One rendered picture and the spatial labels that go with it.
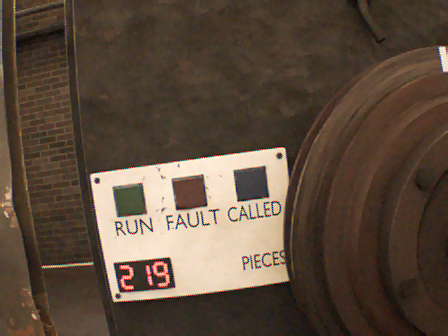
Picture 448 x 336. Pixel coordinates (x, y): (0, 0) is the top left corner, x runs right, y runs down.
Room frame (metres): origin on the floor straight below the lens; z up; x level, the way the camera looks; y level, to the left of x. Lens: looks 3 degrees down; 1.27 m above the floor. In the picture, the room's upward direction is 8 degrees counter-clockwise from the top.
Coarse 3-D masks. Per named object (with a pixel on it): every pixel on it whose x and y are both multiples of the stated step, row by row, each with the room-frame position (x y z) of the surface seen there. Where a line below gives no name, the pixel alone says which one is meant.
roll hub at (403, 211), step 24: (432, 144) 0.62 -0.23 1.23; (408, 168) 0.63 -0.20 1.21; (432, 168) 0.62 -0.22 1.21; (408, 192) 0.62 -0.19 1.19; (432, 192) 0.63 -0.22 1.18; (384, 216) 0.65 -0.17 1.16; (408, 216) 0.62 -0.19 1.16; (432, 216) 0.63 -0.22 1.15; (384, 240) 0.63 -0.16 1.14; (408, 240) 0.62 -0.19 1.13; (432, 240) 0.63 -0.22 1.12; (384, 264) 0.64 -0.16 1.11; (408, 264) 0.62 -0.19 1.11; (432, 264) 0.63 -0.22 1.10; (432, 288) 0.63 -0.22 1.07; (408, 312) 0.62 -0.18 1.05; (432, 312) 0.62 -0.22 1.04
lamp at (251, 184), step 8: (240, 176) 0.82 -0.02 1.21; (248, 176) 0.82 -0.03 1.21; (256, 176) 0.82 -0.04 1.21; (264, 176) 0.82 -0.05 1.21; (240, 184) 0.82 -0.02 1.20; (248, 184) 0.82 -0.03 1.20; (256, 184) 0.82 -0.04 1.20; (264, 184) 0.82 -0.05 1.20; (240, 192) 0.82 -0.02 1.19; (248, 192) 0.82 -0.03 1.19; (256, 192) 0.82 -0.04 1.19; (264, 192) 0.82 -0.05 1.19
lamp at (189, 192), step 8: (176, 184) 0.82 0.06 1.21; (184, 184) 0.82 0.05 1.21; (192, 184) 0.82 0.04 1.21; (200, 184) 0.82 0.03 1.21; (176, 192) 0.82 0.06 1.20; (184, 192) 0.82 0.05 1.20; (192, 192) 0.82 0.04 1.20; (200, 192) 0.82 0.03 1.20; (176, 200) 0.82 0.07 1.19; (184, 200) 0.82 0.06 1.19; (192, 200) 0.82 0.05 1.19; (200, 200) 0.82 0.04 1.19
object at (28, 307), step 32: (0, 0) 3.18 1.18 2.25; (0, 32) 3.18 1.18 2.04; (0, 64) 3.17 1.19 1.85; (0, 96) 3.18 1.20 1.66; (0, 128) 3.18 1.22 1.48; (0, 160) 3.18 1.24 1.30; (0, 192) 3.18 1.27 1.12; (0, 224) 3.18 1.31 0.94; (32, 224) 3.48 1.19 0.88; (0, 256) 3.18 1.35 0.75; (32, 256) 3.48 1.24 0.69; (0, 288) 3.17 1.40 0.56; (32, 288) 3.48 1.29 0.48; (32, 320) 3.18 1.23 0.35
